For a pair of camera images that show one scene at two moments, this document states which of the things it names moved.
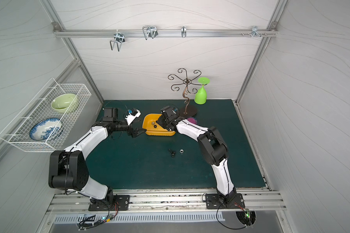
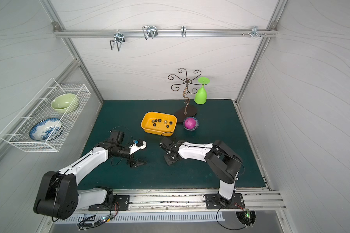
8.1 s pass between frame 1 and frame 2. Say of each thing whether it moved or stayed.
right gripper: moved
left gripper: moved
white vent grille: stayed
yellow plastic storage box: stayed
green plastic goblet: stayed
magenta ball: stayed
